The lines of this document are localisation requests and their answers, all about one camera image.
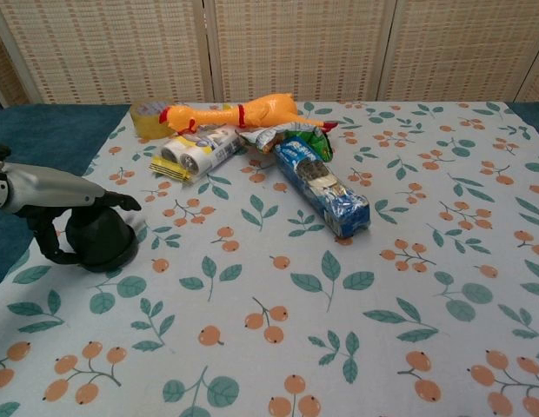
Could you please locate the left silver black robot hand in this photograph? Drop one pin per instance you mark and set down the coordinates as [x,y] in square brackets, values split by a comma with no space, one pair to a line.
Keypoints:
[48,189]

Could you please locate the clear packing tape roll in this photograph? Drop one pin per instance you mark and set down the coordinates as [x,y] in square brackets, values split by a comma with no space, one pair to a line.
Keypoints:
[145,123]

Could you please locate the small yellow striped packet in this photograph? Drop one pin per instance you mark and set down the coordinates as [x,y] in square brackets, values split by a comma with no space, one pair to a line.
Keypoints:
[167,168]

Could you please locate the white garbage bag rolls pack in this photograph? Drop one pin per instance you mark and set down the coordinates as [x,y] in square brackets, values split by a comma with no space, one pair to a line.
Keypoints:
[210,145]

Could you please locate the white yellow snack packet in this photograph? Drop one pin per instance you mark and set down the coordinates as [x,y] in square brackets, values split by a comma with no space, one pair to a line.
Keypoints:
[226,107]

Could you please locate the crumpled green snack bag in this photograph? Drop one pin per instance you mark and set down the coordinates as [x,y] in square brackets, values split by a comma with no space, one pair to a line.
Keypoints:
[269,139]

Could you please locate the yellow rubber chicken toy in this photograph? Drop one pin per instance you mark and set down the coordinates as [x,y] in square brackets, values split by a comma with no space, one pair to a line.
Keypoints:
[261,108]

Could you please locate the blue cookie package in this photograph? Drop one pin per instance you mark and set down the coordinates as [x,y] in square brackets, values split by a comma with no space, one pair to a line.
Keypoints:
[321,191]

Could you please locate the floral leaf print tablecloth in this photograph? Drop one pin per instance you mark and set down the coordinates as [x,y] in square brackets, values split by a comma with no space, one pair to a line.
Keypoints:
[295,326]

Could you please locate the woven bamboo folding screen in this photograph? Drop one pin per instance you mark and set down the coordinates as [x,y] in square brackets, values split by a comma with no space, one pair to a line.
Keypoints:
[295,48]

